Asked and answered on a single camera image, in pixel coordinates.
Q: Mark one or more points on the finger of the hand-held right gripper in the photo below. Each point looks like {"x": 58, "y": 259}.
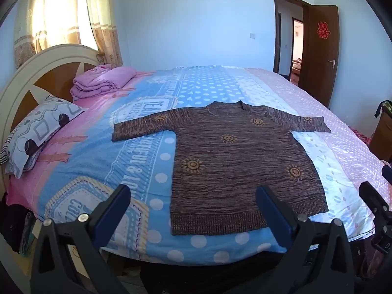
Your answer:
{"x": 372, "y": 199}
{"x": 388, "y": 175}

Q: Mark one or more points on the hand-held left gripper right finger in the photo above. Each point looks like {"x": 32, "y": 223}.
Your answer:
{"x": 275, "y": 217}

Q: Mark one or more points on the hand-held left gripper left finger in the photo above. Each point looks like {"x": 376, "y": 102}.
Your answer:
{"x": 116, "y": 208}

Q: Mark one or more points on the brown knit sweater sun pattern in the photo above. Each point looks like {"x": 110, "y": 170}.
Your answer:
{"x": 239, "y": 174}

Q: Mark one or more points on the dark clothes pile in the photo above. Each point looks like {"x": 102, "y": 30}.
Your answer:
{"x": 12, "y": 226}

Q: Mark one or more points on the wooden bedside cabinet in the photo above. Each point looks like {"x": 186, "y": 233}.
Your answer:
{"x": 382, "y": 134}

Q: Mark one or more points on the red patterned cloth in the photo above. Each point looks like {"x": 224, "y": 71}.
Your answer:
{"x": 361, "y": 134}

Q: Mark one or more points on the bed with patterned cover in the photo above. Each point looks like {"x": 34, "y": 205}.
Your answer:
{"x": 92, "y": 165}

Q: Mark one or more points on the black green bag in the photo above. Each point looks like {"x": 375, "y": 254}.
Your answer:
{"x": 384, "y": 107}

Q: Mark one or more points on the grey patterned pillow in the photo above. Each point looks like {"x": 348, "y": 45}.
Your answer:
{"x": 39, "y": 128}

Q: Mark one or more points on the folded pink quilt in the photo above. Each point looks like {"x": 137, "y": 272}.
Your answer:
{"x": 101, "y": 81}

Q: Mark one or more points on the brown wooden door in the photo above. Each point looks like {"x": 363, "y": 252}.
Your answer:
{"x": 318, "y": 67}

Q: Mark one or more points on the patterned sofa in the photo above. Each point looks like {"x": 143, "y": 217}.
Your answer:
{"x": 297, "y": 67}

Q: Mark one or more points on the red paper door decoration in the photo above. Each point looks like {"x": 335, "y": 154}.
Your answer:
{"x": 322, "y": 30}

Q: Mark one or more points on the cream wooden bed headboard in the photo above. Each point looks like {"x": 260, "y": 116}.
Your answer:
{"x": 18, "y": 76}

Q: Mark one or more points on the beige patterned curtain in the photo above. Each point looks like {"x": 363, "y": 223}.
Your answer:
{"x": 104, "y": 36}

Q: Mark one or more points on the brown door frame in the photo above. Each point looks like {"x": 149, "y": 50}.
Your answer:
{"x": 275, "y": 36}

